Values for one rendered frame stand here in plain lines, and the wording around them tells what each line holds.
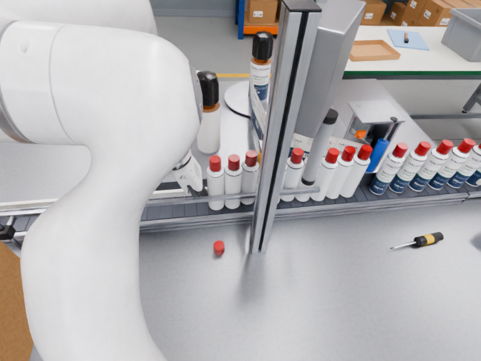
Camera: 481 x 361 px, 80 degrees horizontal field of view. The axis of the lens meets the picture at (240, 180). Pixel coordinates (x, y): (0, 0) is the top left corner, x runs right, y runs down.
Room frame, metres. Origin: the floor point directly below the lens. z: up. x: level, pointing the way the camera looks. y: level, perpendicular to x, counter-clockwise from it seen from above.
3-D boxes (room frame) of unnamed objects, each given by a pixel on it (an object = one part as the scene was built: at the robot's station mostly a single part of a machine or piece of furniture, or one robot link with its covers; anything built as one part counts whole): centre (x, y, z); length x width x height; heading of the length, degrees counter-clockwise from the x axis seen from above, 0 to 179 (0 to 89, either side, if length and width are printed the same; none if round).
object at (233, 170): (0.57, 0.02, 0.98); 0.05 x 0.05 x 0.20
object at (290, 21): (0.45, -0.07, 1.16); 0.04 x 0.04 x 0.67; 11
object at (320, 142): (0.52, -0.18, 1.18); 0.04 x 0.04 x 0.21
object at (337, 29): (0.52, -0.12, 1.38); 0.17 x 0.10 x 0.19; 156
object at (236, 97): (1.20, -0.05, 0.89); 0.31 x 0.31 x 0.01
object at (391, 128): (0.75, -0.40, 1.01); 0.14 x 0.13 x 0.26; 101
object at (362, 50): (2.01, -0.81, 0.82); 0.34 x 0.24 x 0.04; 104
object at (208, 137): (0.84, 0.13, 1.03); 0.09 x 0.09 x 0.30
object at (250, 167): (0.59, -0.03, 0.98); 0.05 x 0.05 x 0.20
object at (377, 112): (0.76, -0.39, 1.14); 0.14 x 0.11 x 0.01; 101
